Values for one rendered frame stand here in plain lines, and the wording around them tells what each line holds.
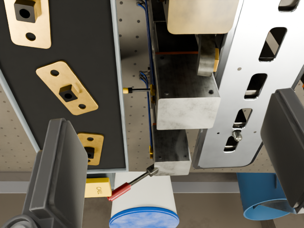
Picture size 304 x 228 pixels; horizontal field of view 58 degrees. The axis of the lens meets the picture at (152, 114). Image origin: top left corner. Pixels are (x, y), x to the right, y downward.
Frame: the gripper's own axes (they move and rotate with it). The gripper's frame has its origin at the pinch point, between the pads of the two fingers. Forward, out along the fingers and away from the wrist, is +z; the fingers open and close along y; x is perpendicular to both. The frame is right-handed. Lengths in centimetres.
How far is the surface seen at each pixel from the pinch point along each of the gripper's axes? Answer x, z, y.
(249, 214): -243, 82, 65
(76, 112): -16.2, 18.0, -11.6
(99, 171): -31.2, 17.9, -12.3
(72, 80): -10.7, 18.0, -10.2
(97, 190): -39.0, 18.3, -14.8
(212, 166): -63, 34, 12
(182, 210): -266, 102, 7
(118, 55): -7.9, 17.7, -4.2
